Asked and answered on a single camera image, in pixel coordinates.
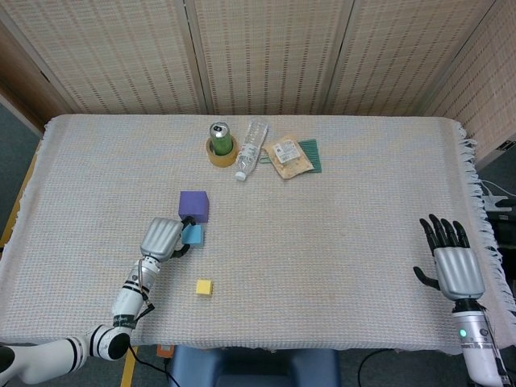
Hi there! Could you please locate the black floor cable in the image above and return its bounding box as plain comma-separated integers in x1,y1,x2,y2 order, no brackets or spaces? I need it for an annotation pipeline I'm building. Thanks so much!
357,348,400,387
128,346,178,387

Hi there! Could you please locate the large purple foam cube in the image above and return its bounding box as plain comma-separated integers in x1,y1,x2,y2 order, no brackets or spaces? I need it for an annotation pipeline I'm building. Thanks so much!
178,190,210,224

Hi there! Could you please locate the woven beige tablecloth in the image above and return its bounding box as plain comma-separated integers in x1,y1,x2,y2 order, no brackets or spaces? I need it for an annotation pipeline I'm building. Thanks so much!
0,114,516,356

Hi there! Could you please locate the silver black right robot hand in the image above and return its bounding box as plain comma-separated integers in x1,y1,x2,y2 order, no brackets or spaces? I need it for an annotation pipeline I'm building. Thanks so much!
413,213,486,302

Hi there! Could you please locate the clear plastic water bottle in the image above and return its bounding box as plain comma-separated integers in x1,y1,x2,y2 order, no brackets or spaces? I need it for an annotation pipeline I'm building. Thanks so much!
235,119,269,181

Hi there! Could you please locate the green packet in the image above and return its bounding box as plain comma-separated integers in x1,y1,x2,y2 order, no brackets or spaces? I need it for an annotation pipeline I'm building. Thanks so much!
257,139,323,174

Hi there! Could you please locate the medium blue foam cube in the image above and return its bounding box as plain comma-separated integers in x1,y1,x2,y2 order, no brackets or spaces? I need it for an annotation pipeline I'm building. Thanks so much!
181,223,205,247

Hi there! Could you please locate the woven folding screen panel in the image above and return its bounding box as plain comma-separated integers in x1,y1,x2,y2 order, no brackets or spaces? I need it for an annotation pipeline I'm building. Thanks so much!
183,0,356,116
322,0,499,116
0,0,209,116
0,19,61,134
422,0,516,170

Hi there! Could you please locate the green drink can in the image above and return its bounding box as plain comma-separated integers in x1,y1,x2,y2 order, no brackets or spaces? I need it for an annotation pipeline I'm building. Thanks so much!
209,122,236,156

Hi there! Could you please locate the dark blue seat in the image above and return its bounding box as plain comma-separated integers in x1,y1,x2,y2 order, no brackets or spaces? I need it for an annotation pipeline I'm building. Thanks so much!
167,345,342,387

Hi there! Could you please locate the beige snack packet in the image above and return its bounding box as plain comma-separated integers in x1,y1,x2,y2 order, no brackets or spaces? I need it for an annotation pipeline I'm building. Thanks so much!
261,134,314,181

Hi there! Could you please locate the yellow tape roll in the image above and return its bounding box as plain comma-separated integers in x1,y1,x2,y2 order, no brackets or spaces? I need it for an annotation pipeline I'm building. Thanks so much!
205,135,239,169

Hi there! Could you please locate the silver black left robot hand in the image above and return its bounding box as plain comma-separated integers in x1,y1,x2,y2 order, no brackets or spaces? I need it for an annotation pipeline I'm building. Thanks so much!
139,215,198,261

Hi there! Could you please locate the white cable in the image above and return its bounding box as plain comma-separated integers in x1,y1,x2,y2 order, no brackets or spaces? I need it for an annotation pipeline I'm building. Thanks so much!
479,179,513,198

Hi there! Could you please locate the black device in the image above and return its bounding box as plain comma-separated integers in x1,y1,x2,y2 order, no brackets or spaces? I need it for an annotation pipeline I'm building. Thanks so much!
485,199,516,251

